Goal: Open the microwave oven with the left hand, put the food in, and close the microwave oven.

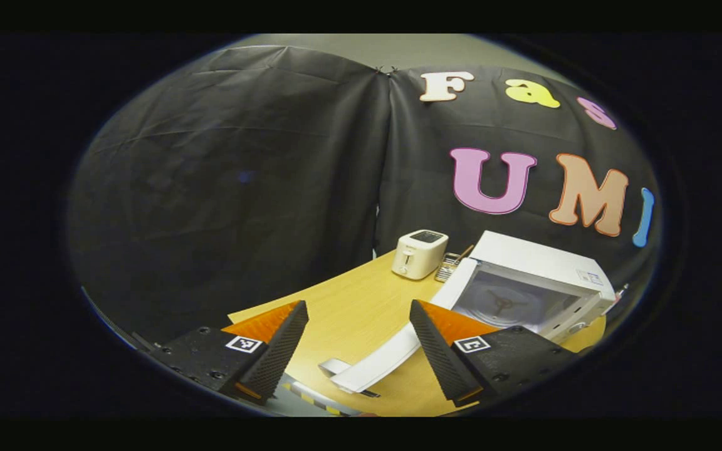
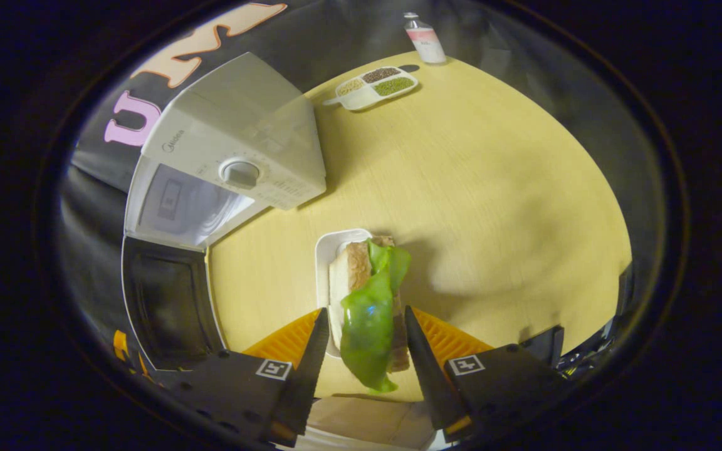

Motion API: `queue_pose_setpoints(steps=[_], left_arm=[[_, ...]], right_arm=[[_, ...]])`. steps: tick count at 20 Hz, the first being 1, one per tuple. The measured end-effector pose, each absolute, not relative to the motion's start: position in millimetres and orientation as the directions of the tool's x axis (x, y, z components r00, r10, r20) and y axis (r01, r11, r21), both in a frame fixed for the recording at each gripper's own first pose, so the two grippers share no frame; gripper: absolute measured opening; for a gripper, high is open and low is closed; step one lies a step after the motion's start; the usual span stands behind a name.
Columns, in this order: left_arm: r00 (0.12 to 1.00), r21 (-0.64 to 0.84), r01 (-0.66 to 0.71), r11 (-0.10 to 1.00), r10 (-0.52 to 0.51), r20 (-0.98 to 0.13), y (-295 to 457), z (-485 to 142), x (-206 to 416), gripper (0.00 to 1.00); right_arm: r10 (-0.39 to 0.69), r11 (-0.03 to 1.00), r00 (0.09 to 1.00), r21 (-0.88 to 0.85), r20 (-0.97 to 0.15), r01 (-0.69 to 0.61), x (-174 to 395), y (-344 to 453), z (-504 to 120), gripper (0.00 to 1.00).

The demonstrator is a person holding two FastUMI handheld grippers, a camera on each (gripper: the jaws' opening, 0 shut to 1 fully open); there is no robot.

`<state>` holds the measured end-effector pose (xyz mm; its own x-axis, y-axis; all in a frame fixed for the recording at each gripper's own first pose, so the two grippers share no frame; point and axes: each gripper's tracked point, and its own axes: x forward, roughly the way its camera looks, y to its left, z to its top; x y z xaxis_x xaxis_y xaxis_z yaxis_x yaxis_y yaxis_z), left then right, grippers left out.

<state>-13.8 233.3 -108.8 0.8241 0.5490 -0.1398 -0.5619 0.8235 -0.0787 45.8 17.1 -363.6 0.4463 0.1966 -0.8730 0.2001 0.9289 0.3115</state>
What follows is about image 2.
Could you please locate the white rectangular plate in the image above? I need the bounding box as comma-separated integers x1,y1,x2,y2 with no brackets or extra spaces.
315,228,399,359

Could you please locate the toast sandwich with green lettuce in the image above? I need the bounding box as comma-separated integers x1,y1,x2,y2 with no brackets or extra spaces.
328,236,413,395

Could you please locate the black box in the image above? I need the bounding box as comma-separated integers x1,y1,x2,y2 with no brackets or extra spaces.
520,324,566,373

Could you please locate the small bottle with pink label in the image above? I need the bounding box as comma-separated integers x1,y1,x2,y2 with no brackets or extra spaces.
404,12,447,65

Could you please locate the white microwave oven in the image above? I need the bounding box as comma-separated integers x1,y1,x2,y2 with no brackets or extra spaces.
122,52,327,371

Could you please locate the white divided dish of beans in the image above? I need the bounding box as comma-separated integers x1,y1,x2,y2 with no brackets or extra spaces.
323,66,419,111

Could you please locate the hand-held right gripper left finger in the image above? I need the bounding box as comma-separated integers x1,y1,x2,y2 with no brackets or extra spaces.
148,307,330,447

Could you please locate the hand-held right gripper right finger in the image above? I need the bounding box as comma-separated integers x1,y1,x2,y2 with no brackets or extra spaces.
404,306,563,442

